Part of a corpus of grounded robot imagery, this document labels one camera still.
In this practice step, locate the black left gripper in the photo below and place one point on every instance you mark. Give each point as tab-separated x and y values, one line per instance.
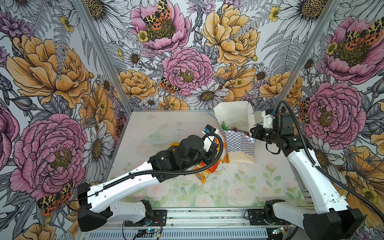
210	153

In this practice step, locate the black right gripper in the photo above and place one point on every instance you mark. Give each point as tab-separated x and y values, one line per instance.
258	129

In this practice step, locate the orange yellow snack packet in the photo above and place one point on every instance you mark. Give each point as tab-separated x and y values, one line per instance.
202	176

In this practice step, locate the red snack packet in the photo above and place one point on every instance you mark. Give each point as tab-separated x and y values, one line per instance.
213	168

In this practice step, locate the green chips snack bag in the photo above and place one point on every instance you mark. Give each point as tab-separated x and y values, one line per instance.
224	126

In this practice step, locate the purple Fox's candy bag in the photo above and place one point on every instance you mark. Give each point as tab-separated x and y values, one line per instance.
238	130

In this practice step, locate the blue checkered paper bag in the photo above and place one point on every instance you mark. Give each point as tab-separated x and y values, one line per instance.
240	115

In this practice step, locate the yellow snack bag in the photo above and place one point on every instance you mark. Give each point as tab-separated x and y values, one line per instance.
182	145

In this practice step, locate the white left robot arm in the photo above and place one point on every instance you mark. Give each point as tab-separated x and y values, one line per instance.
100	203

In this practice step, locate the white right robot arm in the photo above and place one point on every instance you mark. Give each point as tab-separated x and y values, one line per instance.
328	215

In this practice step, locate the aluminium corner post right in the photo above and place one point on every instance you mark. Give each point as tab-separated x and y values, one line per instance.
320	26

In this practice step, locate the aluminium corner post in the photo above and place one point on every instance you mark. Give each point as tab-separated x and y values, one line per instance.
320	26
95	38

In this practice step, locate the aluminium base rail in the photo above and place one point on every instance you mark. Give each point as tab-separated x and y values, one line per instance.
177	217

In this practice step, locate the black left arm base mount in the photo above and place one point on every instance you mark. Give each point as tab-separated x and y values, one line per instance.
157	219

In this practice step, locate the white slotted cable duct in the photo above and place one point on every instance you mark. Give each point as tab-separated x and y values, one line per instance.
182	234

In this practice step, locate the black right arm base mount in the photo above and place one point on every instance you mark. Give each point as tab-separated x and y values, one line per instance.
265	216

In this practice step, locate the aluminium corner post left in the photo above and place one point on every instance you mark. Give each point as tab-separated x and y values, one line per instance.
95	38

